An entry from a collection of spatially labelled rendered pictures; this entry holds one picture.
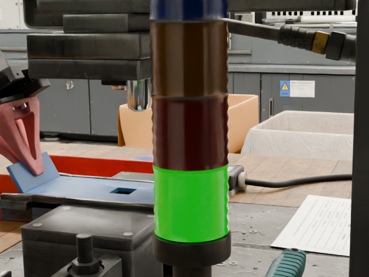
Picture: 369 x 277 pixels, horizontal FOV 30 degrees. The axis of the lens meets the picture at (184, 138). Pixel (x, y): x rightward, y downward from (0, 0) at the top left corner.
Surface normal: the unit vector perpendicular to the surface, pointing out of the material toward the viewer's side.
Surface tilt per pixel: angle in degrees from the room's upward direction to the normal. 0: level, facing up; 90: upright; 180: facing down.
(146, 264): 90
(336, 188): 0
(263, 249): 0
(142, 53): 90
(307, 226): 1
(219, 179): 76
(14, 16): 90
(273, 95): 90
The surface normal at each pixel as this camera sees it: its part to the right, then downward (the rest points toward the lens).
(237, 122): 0.91, 0.04
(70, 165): -0.33, 0.18
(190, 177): 0.00, 0.43
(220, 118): 0.76, -0.14
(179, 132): -0.26, -0.06
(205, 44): 0.36, -0.07
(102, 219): -0.01, -0.98
